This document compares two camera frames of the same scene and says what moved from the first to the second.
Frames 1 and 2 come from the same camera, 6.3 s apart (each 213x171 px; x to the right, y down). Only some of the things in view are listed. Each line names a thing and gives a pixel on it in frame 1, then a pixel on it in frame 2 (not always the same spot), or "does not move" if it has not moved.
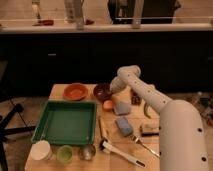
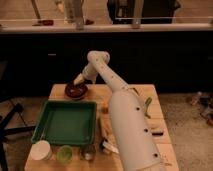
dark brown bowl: [102, 92] to [79, 90]
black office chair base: [5, 131] does not move
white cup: [41, 151] does not move
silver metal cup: [87, 152] does not move
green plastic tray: [67, 123] does not move
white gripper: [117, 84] to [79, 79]
